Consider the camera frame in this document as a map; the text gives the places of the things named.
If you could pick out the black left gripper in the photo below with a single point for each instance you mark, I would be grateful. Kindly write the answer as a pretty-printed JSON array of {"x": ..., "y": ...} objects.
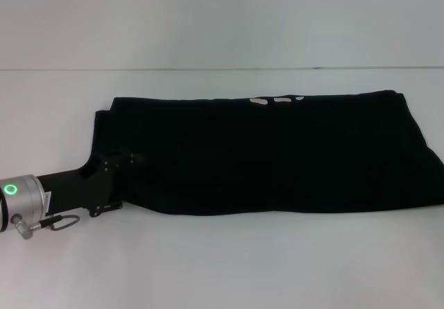
[{"x": 93, "y": 184}]

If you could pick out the black t-shirt with white print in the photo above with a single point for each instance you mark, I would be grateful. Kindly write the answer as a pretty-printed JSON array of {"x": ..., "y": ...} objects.
[{"x": 277, "y": 156}]

